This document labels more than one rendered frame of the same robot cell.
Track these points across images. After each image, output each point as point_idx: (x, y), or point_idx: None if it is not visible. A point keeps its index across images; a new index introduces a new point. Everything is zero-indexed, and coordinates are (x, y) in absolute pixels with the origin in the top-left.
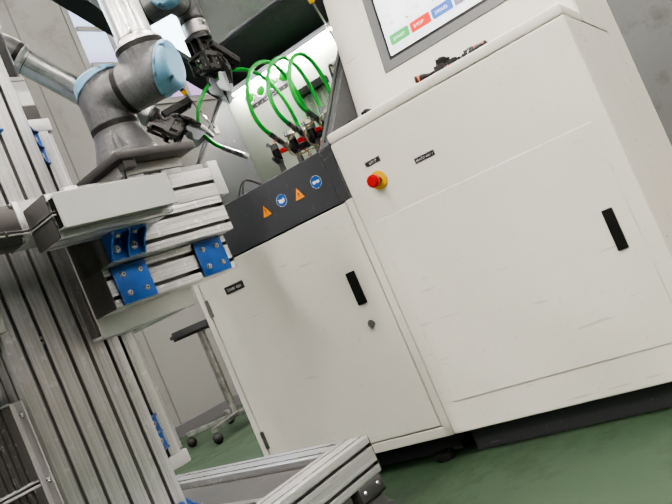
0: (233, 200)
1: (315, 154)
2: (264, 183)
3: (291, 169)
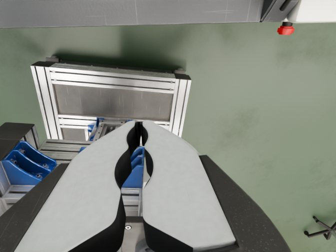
0: (44, 27)
1: (252, 22)
2: (129, 25)
3: (195, 23)
